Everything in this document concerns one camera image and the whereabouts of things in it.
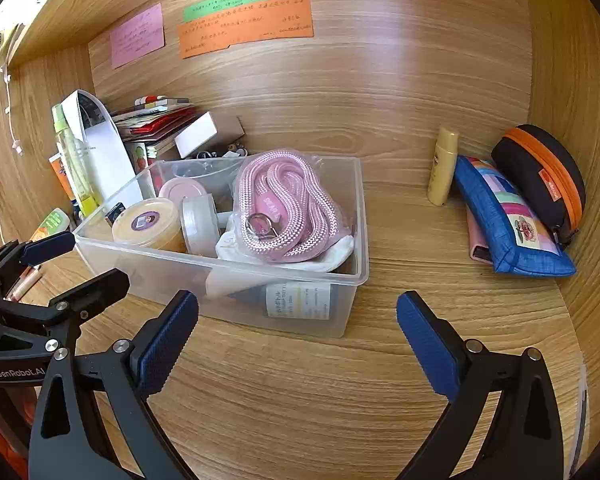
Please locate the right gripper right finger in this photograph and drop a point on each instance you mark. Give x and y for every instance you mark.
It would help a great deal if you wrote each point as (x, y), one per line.
(501, 420)

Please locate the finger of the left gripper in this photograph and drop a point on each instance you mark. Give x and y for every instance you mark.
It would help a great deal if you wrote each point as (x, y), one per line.
(16, 257)
(72, 308)

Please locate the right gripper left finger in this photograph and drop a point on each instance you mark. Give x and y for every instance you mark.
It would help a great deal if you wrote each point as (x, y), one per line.
(68, 439)

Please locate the green orange lotion tube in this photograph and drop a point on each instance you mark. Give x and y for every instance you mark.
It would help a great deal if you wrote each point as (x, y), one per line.
(55, 222)

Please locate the yellow green spray bottle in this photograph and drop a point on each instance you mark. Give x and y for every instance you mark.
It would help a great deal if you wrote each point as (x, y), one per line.
(74, 154)

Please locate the orange sunscreen tube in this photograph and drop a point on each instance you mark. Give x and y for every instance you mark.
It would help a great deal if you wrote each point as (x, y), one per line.
(59, 169)

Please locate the yellow round lidded container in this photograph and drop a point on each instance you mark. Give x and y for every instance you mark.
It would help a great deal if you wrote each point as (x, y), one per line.
(153, 223)

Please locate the pink round case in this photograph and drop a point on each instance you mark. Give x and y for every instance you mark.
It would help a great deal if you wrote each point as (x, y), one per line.
(179, 188)

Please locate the clear round plastic jar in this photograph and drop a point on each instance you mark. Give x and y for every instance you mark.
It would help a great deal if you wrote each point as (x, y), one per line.
(200, 225)

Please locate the stack of books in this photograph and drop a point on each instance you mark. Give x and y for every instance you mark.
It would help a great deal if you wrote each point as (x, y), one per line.
(149, 127)

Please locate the pink flat case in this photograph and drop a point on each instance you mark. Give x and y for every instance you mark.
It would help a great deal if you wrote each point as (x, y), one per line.
(478, 247)

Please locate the blue patchwork pencil pouch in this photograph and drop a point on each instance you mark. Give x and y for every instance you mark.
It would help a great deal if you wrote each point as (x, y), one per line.
(518, 242)

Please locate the glass bowl with trinkets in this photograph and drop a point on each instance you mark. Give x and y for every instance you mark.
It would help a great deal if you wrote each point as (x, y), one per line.
(207, 163)

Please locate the white small box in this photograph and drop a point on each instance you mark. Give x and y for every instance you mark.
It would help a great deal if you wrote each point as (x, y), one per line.
(208, 131)

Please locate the clear plastic storage bin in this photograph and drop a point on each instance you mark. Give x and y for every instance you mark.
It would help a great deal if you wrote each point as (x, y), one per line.
(283, 217)

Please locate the dark bottle white label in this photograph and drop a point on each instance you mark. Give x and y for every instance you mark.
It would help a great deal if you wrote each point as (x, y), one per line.
(296, 300)

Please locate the pink sticky note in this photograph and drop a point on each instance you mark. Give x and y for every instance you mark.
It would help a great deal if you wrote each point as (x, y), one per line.
(137, 37)

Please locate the black orange zip case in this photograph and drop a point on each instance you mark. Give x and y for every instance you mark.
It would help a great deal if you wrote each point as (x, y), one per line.
(546, 176)

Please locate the green sticky note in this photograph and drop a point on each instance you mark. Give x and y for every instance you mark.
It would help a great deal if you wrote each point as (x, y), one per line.
(206, 7)

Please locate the orange sticky note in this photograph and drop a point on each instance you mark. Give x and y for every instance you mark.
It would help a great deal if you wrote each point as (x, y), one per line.
(256, 21)

